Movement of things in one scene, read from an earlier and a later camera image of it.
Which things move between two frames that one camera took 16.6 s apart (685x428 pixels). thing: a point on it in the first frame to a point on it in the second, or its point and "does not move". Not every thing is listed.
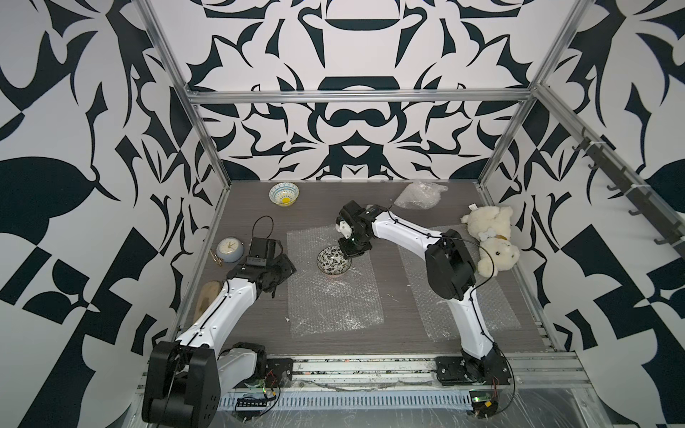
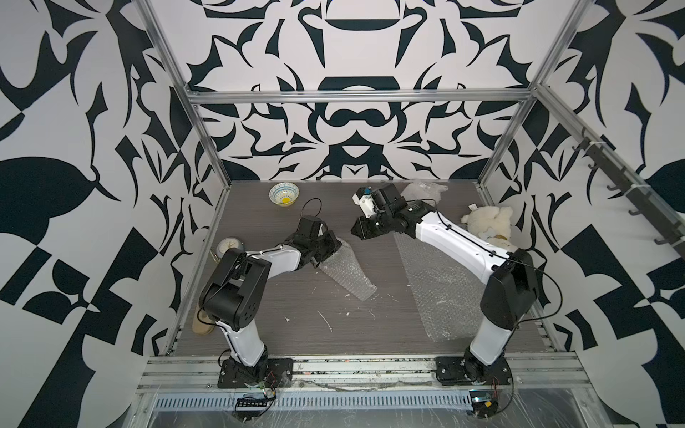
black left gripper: [286, 266] to [333, 242]
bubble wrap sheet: [434, 307] does not move
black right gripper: [347, 251] to [360, 229]
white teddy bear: [491, 227] does not move
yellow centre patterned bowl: [284, 193] does not move
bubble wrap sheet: [421, 194] does not move
